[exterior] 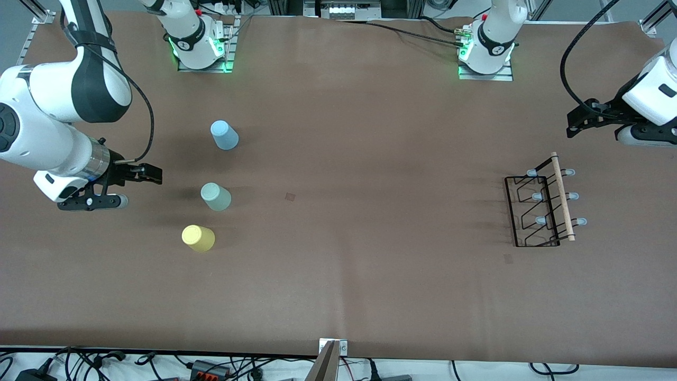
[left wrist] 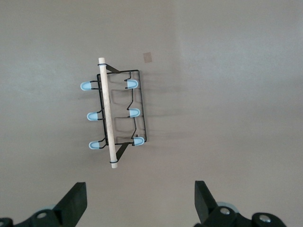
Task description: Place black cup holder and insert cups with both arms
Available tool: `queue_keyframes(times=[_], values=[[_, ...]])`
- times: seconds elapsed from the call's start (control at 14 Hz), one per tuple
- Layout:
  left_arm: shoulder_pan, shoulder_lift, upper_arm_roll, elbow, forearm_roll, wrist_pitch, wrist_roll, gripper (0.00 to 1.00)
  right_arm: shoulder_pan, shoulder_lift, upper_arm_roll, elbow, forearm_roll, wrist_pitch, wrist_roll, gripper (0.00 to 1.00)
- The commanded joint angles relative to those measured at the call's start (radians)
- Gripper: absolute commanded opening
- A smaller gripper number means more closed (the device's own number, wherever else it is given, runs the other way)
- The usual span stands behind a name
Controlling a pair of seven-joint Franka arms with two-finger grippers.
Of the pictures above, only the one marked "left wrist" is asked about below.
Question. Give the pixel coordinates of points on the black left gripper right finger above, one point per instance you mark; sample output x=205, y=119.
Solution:
x=208, y=210

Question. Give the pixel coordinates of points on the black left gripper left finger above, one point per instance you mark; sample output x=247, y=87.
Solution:
x=68, y=208

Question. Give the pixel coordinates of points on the small brown tape square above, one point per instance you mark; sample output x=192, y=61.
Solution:
x=148, y=57

